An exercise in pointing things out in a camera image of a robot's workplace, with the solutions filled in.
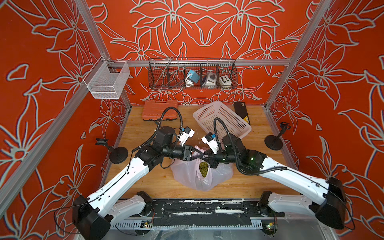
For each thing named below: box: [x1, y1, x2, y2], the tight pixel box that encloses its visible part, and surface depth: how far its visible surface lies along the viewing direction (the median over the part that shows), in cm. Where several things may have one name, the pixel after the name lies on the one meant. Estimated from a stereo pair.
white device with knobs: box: [205, 72, 217, 86], surface depth 92 cm
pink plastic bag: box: [170, 146, 234, 192], surface depth 72 cm
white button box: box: [219, 75, 232, 89], surface depth 97 cm
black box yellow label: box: [234, 102, 251, 126], surface depth 117 cm
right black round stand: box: [264, 122, 292, 151], surface depth 97 cm
